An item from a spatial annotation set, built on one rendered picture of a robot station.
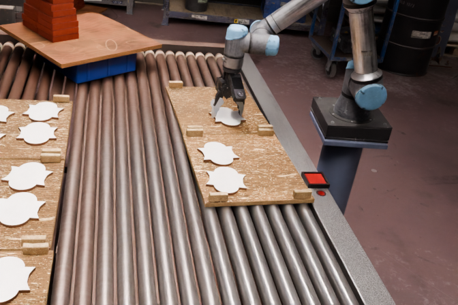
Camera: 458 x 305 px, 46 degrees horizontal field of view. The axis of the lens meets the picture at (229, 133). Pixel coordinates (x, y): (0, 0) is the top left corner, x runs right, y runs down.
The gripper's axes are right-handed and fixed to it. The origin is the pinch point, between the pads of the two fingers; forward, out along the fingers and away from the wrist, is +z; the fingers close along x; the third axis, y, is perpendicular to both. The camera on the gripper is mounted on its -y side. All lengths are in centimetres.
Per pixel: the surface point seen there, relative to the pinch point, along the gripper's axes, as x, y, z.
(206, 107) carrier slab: 5.4, 9.6, 0.6
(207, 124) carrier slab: 9.4, -4.2, 0.6
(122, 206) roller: 49, -46, 2
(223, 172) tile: 15.5, -37.5, -0.4
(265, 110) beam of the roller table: -20.6, 8.6, 2.8
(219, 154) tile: 12.9, -26.5, -0.4
